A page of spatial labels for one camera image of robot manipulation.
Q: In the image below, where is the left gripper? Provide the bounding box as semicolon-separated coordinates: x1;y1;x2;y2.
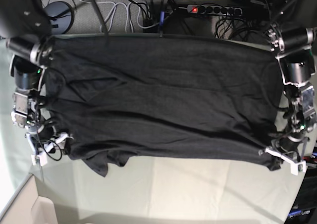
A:
271;131;307;157

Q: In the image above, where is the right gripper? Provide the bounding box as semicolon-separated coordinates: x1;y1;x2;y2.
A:
27;125;64;155

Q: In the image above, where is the dark grey t-shirt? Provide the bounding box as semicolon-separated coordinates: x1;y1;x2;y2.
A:
46;36;283;176

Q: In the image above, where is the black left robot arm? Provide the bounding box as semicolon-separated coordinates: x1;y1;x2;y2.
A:
265;0;317;155

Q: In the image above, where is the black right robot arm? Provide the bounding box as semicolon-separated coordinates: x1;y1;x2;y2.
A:
0;0;67;156

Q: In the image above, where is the red black clamp right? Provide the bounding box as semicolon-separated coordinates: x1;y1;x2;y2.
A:
304;147;317;168

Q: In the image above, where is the red black clamp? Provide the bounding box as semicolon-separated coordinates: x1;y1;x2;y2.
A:
304;147;317;168
158;10;165;37

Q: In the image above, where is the beige plastic bin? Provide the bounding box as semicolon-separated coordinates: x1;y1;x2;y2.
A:
0;174;58;224

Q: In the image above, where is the light green table cloth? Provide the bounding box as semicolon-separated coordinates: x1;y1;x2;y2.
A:
0;41;305;224

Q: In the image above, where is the round dark stand base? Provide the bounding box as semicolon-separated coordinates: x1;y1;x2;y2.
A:
44;1;74;35

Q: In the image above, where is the black power strip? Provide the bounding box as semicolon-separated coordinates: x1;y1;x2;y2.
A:
187;4;243;17

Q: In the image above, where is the red black clamp middle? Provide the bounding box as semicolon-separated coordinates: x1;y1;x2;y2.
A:
158;10;165;37

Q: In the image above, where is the grey looped cable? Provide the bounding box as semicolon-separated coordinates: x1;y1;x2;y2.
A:
74;0;149;34

